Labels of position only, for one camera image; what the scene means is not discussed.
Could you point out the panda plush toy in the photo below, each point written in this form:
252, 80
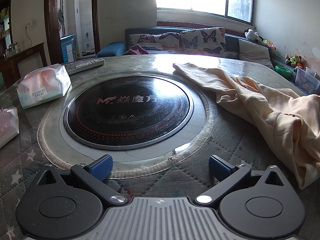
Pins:
250, 33

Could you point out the blue white cabinet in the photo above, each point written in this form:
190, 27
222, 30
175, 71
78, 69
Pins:
67, 50

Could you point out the grey remote control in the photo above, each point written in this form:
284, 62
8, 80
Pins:
85, 65

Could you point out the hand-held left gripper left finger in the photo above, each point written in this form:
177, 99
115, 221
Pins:
101, 168

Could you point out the green plastic bowl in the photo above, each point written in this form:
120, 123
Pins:
282, 70

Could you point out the dark wooden display shelf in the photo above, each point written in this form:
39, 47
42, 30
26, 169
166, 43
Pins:
5, 30

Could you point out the dark wooden cabinet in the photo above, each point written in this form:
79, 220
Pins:
30, 57

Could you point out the blue sofa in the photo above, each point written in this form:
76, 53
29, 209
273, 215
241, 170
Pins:
112, 48

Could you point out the black round induction cooktop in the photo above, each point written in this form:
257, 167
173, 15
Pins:
125, 120

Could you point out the pink colourful toy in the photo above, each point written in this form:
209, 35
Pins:
271, 45

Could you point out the metal canister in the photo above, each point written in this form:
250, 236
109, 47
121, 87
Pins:
11, 50

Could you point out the grey pillow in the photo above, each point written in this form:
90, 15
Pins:
252, 51

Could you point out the brown green plush toy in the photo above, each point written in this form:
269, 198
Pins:
296, 60

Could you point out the magenta cloth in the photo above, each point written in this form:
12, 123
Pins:
136, 50

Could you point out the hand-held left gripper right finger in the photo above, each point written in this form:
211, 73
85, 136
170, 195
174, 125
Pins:
217, 167

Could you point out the white wall socket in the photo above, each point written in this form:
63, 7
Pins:
28, 25

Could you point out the dark wooden door frame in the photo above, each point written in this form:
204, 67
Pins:
52, 30

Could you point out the window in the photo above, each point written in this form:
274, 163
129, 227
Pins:
240, 2

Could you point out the white pink tissue pack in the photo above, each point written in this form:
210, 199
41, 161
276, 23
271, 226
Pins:
42, 85
7, 127

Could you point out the cream garment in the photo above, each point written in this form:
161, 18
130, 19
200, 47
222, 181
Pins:
262, 105

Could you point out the butterfly print cushion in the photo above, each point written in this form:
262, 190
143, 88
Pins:
152, 41
200, 40

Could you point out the clear plastic storage box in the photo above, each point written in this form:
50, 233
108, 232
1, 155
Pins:
306, 80

